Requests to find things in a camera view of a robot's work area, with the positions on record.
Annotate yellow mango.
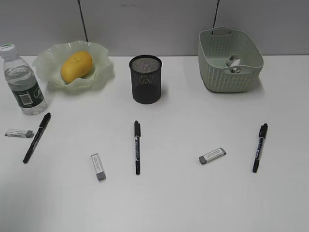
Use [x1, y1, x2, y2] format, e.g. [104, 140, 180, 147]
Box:
[60, 51, 93, 84]

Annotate grey white eraser middle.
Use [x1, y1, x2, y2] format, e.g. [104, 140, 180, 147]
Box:
[90, 153, 106, 181]

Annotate clear water bottle green label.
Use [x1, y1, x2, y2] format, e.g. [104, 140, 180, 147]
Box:
[0, 43, 47, 115]

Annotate pale green wavy plate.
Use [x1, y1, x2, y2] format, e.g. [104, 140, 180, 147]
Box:
[33, 41, 115, 95]

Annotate black mesh pen holder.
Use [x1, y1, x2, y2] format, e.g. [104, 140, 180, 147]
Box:
[129, 55, 162, 104]

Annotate grey white eraser right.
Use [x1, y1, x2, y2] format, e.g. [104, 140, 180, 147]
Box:
[198, 147, 226, 164]

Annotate pale green woven basket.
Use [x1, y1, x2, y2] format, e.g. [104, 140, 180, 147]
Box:
[198, 27, 264, 93]

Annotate black marker pen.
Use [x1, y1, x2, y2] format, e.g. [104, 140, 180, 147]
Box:
[23, 112, 51, 164]
[134, 120, 141, 175]
[252, 123, 268, 173]

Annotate grey white eraser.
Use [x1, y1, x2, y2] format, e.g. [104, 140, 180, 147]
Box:
[90, 153, 106, 181]
[5, 129, 34, 138]
[198, 147, 226, 164]

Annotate waste paper ball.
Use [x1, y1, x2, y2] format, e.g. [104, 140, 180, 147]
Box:
[226, 54, 241, 73]

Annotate grey white eraser left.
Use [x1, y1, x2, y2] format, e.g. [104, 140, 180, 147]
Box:
[5, 129, 34, 138]

